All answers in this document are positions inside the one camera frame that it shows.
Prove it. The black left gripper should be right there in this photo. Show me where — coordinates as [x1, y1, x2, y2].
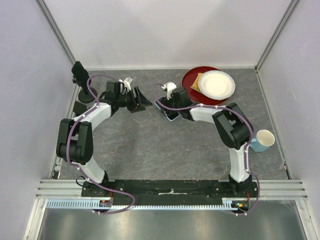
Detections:
[116, 86, 153, 114]

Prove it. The blue-cased smartphone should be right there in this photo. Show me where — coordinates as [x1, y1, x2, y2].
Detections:
[154, 96, 180, 122]

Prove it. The black round-base clamp stand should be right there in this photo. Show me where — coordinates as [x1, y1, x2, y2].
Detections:
[72, 76, 95, 104]

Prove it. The black folding phone stand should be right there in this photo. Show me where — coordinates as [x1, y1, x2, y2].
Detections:
[72, 101, 90, 117]

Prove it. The black smartphone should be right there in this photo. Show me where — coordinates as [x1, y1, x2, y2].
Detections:
[71, 61, 89, 88]

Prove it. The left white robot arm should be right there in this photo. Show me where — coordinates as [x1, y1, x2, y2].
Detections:
[56, 80, 153, 197]

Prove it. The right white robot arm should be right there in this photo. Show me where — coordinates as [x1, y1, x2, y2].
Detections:
[156, 87, 253, 197]

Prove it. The yellow sponge cloth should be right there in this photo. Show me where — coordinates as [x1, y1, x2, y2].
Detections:
[190, 73, 203, 93]

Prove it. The round red tray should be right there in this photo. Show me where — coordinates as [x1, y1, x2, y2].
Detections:
[181, 66, 227, 106]

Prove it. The white paper plate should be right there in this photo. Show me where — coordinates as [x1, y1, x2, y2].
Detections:
[198, 70, 236, 100]

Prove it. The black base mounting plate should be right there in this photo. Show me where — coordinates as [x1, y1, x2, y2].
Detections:
[79, 179, 260, 210]

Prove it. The light blue mug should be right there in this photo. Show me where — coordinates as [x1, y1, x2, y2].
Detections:
[249, 129, 276, 153]

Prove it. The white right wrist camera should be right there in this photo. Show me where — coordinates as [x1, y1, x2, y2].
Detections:
[161, 82, 177, 100]

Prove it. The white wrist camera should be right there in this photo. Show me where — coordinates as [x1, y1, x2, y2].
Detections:
[161, 82, 177, 100]
[118, 77, 133, 91]

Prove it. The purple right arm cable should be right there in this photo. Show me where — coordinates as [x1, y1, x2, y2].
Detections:
[151, 83, 262, 218]

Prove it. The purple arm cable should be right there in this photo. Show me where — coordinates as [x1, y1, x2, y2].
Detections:
[151, 83, 262, 218]
[66, 74, 137, 215]

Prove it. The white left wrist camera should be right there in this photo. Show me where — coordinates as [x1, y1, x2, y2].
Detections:
[118, 77, 133, 91]

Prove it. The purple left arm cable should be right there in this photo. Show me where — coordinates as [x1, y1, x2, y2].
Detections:
[66, 74, 137, 215]

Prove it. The slotted cable duct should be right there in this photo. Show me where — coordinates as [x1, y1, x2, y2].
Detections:
[46, 199, 249, 211]

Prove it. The aluminium frame rail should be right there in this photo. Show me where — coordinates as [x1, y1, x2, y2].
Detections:
[36, 179, 308, 200]

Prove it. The aluminium corner post left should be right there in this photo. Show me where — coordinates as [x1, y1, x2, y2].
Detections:
[35, 0, 77, 67]

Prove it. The aluminium corner post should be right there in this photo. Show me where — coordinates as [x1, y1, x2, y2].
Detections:
[35, 0, 77, 67]
[254, 0, 300, 73]

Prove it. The aluminium corner post right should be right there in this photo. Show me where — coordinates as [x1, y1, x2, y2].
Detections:
[254, 0, 300, 73]

